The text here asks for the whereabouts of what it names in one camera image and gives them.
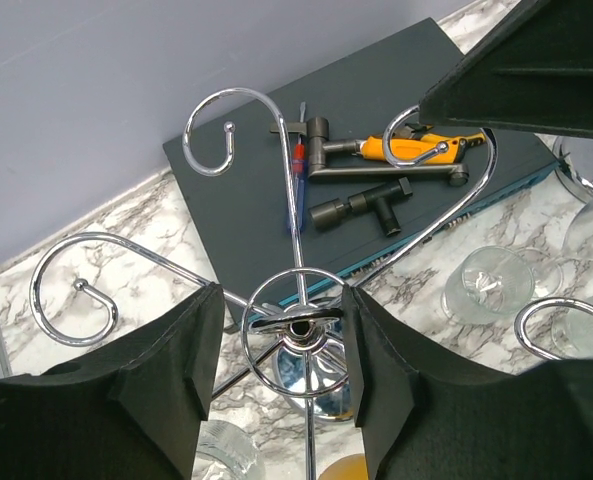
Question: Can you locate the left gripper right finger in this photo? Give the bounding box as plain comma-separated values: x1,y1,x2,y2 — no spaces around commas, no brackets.
342,287,593,479

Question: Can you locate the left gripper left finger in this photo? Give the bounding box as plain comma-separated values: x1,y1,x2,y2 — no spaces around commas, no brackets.
0,284,225,479

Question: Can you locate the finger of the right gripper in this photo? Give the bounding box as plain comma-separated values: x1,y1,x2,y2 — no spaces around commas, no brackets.
419,0,593,139

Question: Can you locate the clear wine glass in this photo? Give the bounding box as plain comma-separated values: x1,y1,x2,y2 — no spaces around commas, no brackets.
193,420,266,479

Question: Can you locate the ribbed clear glass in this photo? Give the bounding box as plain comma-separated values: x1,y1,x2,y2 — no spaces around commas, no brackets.
441,246,563,325

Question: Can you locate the chrome glass rack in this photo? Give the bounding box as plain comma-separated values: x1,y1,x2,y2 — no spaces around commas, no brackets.
553,136,593,203
30,87,593,480

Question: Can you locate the yellow plastic wine glass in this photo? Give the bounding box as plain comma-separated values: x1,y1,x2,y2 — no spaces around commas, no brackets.
318,453,369,480

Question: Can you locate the orange black screwdriver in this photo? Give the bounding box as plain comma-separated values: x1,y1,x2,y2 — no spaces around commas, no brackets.
358,132,486,164

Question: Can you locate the clear plastic cup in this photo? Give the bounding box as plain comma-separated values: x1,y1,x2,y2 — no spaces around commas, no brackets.
552,199,593,358

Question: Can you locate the dark blue network switch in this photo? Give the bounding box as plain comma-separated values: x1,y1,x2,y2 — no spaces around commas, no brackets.
162,17,560,326

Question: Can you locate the black T-handle tool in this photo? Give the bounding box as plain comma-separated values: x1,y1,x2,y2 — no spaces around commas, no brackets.
308,177,413,237

